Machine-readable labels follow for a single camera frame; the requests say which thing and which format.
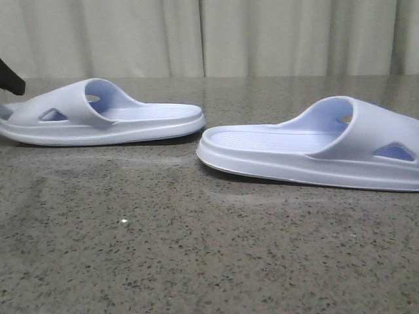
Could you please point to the pale green curtain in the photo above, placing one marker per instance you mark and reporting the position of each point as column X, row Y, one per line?
column 209, row 38

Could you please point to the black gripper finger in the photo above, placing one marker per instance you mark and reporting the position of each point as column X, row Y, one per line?
column 10, row 81

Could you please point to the light blue slipper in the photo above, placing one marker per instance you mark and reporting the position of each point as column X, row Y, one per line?
column 95, row 112
column 338, row 141

